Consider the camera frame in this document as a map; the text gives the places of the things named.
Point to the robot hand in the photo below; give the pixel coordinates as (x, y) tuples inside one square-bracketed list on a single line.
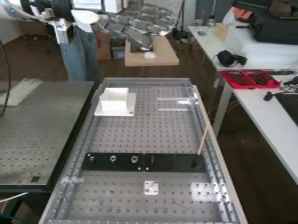
[(48, 7)]

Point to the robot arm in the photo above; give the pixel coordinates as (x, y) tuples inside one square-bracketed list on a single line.
[(9, 11)]

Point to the small metal nut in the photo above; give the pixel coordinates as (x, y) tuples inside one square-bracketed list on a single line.
[(113, 159)]

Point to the large metal nut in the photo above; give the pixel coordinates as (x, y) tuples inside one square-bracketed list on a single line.
[(133, 159)]

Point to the person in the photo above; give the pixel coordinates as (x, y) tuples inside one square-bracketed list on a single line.
[(81, 56)]

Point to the grey quilted chair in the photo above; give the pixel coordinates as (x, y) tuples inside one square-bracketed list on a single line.
[(144, 18)]

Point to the small white box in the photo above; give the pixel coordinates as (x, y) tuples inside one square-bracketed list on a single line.
[(114, 103)]

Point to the black headphones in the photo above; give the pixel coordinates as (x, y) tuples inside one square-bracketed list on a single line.
[(226, 57)]

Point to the red tray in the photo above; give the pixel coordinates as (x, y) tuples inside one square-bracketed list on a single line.
[(265, 78), (237, 79)]

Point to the black case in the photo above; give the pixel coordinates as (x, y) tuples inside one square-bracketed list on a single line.
[(277, 26)]

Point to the thin stick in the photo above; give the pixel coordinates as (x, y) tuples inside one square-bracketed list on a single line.
[(204, 136)]

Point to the black plate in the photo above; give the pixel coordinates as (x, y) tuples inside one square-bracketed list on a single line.
[(173, 163)]

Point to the long white desk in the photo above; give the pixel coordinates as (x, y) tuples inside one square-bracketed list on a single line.
[(270, 126)]

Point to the black keyboard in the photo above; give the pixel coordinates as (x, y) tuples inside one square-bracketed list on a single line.
[(290, 106)]

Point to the clear box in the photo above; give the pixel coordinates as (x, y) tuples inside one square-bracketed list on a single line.
[(146, 203)]

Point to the small metal bracket plate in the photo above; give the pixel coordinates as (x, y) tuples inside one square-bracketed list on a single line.
[(150, 188)]

